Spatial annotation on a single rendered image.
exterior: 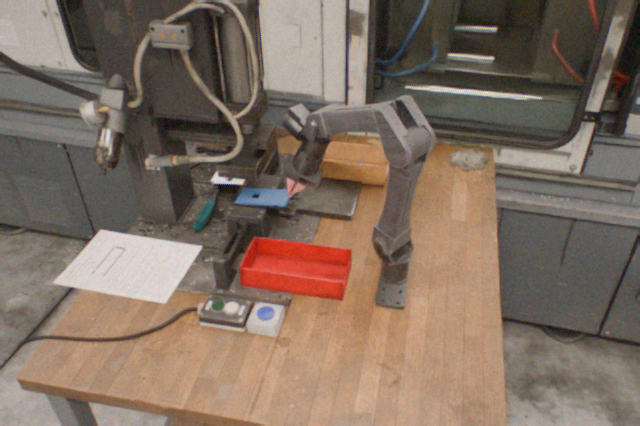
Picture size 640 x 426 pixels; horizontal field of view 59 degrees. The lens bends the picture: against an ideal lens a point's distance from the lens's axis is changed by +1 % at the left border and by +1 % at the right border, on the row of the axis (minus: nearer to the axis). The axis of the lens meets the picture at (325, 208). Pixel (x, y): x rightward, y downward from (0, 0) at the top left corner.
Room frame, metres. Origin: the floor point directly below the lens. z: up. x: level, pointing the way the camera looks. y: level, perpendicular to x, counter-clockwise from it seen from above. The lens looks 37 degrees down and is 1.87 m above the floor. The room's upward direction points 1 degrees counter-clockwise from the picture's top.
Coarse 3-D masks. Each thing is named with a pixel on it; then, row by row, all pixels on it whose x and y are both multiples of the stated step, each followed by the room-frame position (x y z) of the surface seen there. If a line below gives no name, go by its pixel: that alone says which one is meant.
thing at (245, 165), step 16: (176, 128) 1.28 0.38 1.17; (192, 128) 1.28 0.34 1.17; (208, 128) 1.28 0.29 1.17; (224, 128) 1.28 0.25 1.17; (256, 128) 1.25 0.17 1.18; (272, 128) 1.25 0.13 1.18; (224, 144) 1.22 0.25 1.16; (256, 144) 1.20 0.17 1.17; (272, 144) 1.26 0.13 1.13; (240, 160) 1.17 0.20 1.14; (256, 160) 1.17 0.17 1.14; (224, 176) 1.15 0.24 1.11; (240, 176) 1.14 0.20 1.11; (256, 176) 1.13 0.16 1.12
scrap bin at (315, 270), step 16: (256, 240) 1.09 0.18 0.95; (272, 240) 1.08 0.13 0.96; (256, 256) 1.08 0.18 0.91; (272, 256) 1.08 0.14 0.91; (288, 256) 1.07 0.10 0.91; (304, 256) 1.07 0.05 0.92; (320, 256) 1.06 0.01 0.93; (336, 256) 1.05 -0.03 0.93; (240, 272) 0.98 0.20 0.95; (256, 272) 0.97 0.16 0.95; (272, 272) 0.97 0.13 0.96; (288, 272) 1.02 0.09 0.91; (304, 272) 1.02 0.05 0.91; (320, 272) 1.02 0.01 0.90; (336, 272) 1.02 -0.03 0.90; (272, 288) 0.96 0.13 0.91; (288, 288) 0.96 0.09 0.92; (304, 288) 0.95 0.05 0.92; (320, 288) 0.94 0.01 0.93; (336, 288) 0.93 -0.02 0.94
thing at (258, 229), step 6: (282, 186) 1.32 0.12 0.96; (228, 222) 1.16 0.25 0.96; (234, 222) 1.15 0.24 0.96; (246, 222) 1.14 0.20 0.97; (252, 222) 1.14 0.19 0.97; (258, 222) 1.14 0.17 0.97; (264, 222) 1.15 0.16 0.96; (228, 228) 1.16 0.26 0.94; (252, 228) 1.14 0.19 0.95; (258, 228) 1.14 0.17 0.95; (264, 228) 1.15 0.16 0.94; (270, 228) 1.19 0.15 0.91; (228, 234) 1.16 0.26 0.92; (252, 234) 1.14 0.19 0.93; (258, 234) 1.14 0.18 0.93; (264, 234) 1.14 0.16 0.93; (246, 240) 1.15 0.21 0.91
